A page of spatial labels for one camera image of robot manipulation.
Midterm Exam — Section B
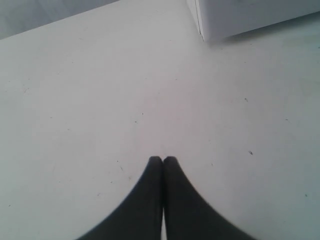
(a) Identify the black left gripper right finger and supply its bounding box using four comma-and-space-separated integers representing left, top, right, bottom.
163, 156, 253, 240

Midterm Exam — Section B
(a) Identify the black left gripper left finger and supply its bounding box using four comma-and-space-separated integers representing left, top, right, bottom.
79, 156, 163, 240

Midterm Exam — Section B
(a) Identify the white box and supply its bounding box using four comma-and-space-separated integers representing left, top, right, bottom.
186, 0, 320, 42

